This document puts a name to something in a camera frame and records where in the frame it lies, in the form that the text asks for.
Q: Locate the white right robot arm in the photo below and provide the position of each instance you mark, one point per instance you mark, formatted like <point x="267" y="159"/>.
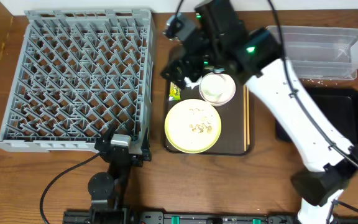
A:
<point x="257" y="59"/>

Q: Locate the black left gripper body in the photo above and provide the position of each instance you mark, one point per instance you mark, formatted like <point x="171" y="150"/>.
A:
<point x="123" y="157"/>

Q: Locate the cream white cup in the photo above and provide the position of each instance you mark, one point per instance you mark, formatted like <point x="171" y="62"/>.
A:
<point x="212" y="85"/>

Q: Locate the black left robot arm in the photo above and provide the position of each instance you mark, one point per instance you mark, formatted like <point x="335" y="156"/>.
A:
<point x="107" y="189"/>

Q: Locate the grey dishwasher rack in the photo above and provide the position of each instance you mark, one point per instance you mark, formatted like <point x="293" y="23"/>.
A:
<point x="80" y="73"/>

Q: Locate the yellow plate with crumbs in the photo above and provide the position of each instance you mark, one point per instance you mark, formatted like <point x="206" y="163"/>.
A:
<point x="192" y="126"/>

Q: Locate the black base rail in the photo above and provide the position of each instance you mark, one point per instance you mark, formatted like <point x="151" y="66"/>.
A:
<point x="128" y="216"/>

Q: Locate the white napkin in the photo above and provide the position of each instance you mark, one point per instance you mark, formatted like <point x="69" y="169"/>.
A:
<point x="191" y="84"/>

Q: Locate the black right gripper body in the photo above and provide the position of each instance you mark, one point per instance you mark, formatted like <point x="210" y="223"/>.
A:
<point x="189" y="61"/>

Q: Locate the dark brown serving tray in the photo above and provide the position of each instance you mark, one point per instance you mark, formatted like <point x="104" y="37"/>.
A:
<point x="231" y="140"/>

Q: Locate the clear plastic bin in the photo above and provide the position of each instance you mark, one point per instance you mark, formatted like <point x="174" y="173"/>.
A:
<point x="323" y="53"/>

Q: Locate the black tray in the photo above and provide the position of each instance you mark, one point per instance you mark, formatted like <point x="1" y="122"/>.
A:
<point x="340" y="106"/>

